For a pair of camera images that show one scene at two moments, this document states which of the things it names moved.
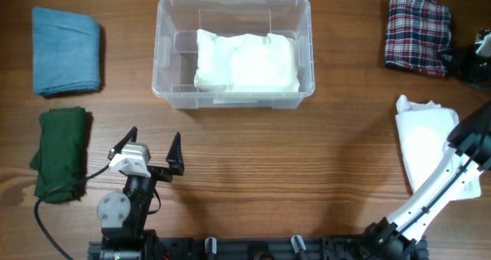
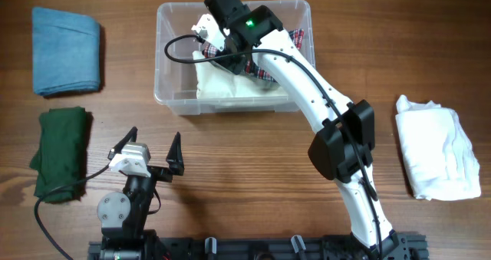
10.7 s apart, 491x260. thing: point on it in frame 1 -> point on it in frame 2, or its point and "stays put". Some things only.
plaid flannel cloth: [417, 31] -> [297, 37]
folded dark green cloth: [61, 158] stays put
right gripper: [462, 52] -> [233, 65]
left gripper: [174, 158] stays put
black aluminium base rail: [378, 245] stays put
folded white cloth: [423, 130] stays put
